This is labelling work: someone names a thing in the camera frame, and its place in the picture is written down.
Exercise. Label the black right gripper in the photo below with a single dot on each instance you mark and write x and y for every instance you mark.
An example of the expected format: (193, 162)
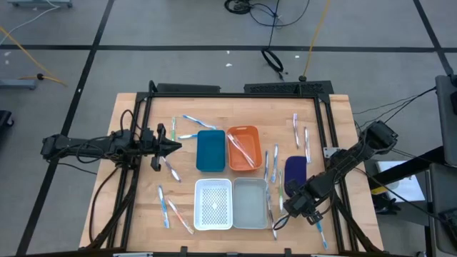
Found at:
(310, 200)

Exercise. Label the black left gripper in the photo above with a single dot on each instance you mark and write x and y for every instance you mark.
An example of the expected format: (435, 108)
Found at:
(159, 146)

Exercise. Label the green packaged toothbrush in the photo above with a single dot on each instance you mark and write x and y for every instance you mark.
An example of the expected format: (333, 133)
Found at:
(173, 128)
(280, 189)

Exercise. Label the purple packaged toothbrush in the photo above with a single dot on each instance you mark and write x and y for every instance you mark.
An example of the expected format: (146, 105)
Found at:
(270, 210)
(173, 172)
(296, 130)

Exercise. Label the grey plastic basket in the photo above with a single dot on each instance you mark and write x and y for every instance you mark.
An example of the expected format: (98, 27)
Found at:
(250, 203)

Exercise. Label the white perforated plastic basket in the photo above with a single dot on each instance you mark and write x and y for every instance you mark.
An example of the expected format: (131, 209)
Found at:
(213, 203)

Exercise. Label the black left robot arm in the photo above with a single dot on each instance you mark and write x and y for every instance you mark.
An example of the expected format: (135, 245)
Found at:
(71, 146)

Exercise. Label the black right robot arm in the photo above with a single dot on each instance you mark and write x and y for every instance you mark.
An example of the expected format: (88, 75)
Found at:
(342, 160)

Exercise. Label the teal plastic basket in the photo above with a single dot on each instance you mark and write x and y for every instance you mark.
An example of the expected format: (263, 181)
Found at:
(210, 151)

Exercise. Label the navy blue mat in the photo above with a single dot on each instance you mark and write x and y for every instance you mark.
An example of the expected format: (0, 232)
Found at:
(295, 169)

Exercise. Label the white packaged toothbrush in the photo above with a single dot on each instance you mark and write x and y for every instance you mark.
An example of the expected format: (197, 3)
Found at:
(307, 144)

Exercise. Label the orange plastic basket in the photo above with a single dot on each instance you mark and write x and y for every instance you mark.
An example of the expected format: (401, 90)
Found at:
(251, 141)

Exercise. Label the yellow small object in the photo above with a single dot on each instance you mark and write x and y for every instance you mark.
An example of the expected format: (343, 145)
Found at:
(378, 191)

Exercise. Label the white box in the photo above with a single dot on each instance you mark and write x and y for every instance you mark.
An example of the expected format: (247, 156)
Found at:
(403, 185)

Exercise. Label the silver metal bar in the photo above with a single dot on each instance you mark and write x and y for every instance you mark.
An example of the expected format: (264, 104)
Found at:
(132, 255)

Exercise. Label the black perforated panel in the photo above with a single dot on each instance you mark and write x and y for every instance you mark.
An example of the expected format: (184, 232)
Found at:
(285, 88)

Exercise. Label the black beam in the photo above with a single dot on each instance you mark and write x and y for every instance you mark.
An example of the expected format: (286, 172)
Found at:
(410, 165)

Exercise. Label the grey cabinet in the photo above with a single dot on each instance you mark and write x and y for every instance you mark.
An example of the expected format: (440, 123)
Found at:
(444, 200)
(446, 121)

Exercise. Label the grey stand base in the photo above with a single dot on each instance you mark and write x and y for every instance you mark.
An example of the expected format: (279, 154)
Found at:
(16, 84)
(39, 3)

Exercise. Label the black floor object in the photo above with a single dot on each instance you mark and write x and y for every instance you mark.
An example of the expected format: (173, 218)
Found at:
(4, 118)

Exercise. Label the black clamp bracket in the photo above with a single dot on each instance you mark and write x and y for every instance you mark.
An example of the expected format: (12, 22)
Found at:
(184, 250)
(287, 252)

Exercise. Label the silver metal bracket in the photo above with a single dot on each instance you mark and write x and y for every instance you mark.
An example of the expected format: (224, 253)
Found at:
(329, 151)

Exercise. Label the black aluminium rig frame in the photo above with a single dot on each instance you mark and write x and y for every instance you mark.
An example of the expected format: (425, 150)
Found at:
(232, 95)

